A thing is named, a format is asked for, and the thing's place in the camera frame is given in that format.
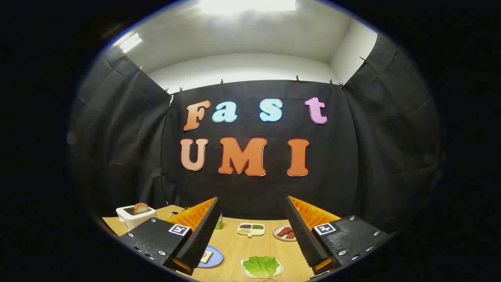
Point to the silver green metal bottle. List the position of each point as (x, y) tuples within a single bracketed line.
[(219, 224)]

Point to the white rounded rectangular tray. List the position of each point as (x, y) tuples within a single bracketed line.
[(281, 269)]

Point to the green lettuce leaf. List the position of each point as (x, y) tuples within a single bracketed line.
[(260, 266)]

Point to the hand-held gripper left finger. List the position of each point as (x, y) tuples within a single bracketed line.
[(203, 235)]

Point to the brown meat piece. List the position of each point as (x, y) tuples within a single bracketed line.
[(283, 231), (291, 235)]

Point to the white divided dish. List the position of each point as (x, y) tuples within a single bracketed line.
[(257, 232)]

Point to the white toaster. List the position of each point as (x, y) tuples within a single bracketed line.
[(137, 220)]

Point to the white round plate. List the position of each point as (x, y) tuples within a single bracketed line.
[(275, 231)]

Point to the pile of yellow beans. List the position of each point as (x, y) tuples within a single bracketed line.
[(244, 232)]

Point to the white bread slice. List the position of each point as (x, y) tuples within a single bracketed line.
[(208, 257)]

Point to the blue round plate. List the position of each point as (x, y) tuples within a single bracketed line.
[(217, 258)]

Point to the brown toast slice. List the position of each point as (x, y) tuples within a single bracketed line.
[(141, 208)]

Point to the row of small cloth clips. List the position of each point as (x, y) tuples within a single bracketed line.
[(297, 79)]

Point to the small ceiling light panel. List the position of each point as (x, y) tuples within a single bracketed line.
[(130, 43)]

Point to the black backdrop cloth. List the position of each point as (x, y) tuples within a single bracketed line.
[(344, 156)]

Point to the large ceiling light panel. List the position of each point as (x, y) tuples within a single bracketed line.
[(246, 5)]

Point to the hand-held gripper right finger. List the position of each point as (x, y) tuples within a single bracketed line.
[(303, 235)]

